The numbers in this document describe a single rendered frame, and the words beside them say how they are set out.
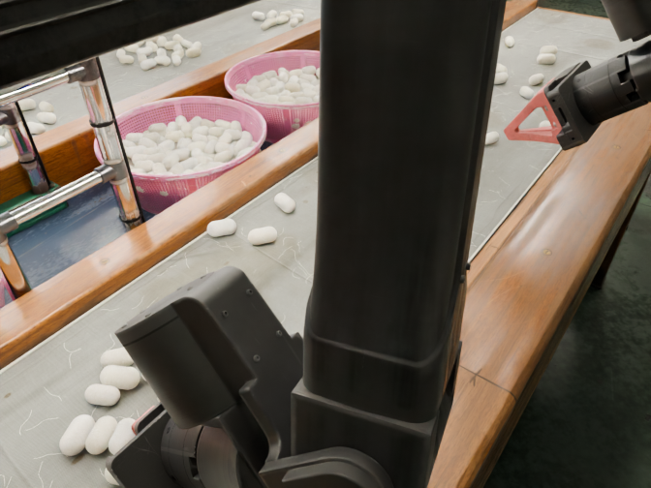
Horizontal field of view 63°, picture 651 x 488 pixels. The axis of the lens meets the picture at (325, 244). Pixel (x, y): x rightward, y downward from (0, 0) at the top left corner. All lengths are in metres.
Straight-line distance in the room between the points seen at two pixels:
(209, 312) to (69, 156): 0.73
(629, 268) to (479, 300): 1.42
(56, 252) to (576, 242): 0.70
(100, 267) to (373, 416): 0.49
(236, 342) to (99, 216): 0.67
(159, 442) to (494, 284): 0.38
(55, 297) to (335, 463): 0.46
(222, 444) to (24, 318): 0.38
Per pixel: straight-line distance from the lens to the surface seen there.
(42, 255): 0.86
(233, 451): 0.28
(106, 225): 0.88
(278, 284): 0.62
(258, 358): 0.25
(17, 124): 0.87
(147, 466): 0.37
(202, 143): 0.91
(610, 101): 0.62
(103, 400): 0.54
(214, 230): 0.68
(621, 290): 1.88
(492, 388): 0.51
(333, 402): 0.22
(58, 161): 0.95
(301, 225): 0.70
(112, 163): 0.66
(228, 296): 0.26
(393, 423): 0.21
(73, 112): 1.09
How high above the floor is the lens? 1.17
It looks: 39 degrees down
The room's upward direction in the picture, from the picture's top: 1 degrees counter-clockwise
